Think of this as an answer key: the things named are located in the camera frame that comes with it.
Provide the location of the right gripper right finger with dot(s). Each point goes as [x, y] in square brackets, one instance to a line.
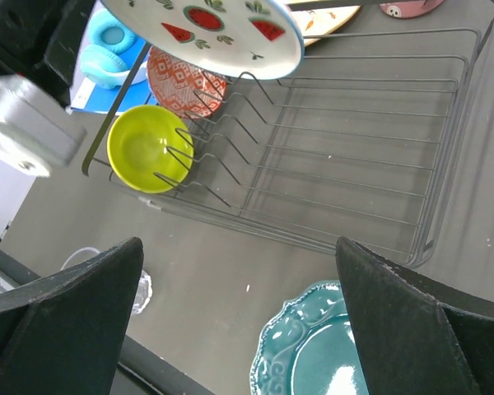
[414, 335]

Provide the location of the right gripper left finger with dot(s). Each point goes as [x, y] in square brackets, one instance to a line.
[63, 334]

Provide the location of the teal scalloped plate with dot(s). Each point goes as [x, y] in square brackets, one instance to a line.
[309, 347]

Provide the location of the lime green bowl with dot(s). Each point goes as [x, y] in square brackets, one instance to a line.
[150, 149]

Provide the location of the orange blue patterned bowl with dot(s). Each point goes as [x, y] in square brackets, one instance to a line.
[182, 88]

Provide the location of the peach bird plate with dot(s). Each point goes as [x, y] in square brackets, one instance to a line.
[320, 22]

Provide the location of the watermelon pattern plate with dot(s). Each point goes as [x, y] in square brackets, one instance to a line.
[233, 38]

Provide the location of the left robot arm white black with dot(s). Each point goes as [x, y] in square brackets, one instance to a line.
[39, 47]

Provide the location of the clear drinking glass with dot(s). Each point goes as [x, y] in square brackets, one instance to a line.
[144, 288]

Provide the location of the teal cat ear headphones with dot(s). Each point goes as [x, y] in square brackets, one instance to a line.
[111, 52]

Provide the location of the pink mug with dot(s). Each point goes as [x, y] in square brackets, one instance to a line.
[409, 10]

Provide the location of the black wire dish rack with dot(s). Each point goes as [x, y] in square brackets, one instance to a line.
[359, 142]

